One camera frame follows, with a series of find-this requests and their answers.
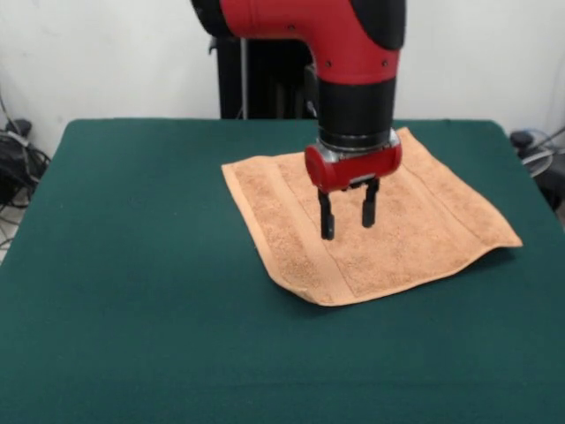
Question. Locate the black equipment box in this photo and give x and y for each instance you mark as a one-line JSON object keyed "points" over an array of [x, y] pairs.
{"points": [[554, 190]]}

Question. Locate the tan terry towel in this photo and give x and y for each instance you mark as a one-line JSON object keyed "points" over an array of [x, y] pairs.
{"points": [[419, 229]]}

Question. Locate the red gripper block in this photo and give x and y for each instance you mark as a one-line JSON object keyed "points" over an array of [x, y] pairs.
{"points": [[353, 170]]}

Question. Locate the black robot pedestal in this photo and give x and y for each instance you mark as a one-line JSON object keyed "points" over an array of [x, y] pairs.
{"points": [[265, 88]]}

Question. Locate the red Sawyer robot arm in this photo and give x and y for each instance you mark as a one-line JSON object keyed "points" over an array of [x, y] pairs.
{"points": [[348, 57]]}

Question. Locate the dark green table cloth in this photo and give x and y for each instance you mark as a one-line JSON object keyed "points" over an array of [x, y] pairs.
{"points": [[132, 265]]}

